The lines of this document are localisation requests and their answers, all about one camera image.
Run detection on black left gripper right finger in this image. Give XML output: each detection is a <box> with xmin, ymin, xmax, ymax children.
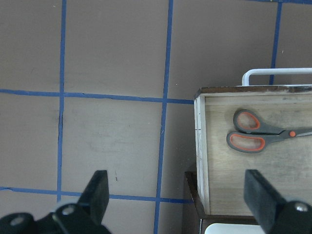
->
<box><xmin>244</xmin><ymin>170</ymin><xmax>312</xmax><ymax>234</ymax></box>

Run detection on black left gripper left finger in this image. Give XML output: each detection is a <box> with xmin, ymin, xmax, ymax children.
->
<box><xmin>0</xmin><ymin>170</ymin><xmax>110</xmax><ymax>234</ymax></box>

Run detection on white drawer handle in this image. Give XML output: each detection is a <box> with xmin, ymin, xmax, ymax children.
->
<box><xmin>241</xmin><ymin>68</ymin><xmax>312</xmax><ymax>86</ymax></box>

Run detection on dark brown drawer cabinet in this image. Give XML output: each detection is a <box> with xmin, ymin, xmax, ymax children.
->
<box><xmin>182</xmin><ymin>172</ymin><xmax>258</xmax><ymax>234</ymax></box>

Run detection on grey orange handled scissors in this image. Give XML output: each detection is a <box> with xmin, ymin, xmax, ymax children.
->
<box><xmin>226</xmin><ymin>109</ymin><xmax>312</xmax><ymax>153</ymax></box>

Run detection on open wooden drawer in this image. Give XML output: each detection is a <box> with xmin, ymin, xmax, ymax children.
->
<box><xmin>193</xmin><ymin>84</ymin><xmax>312</xmax><ymax>216</ymax></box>

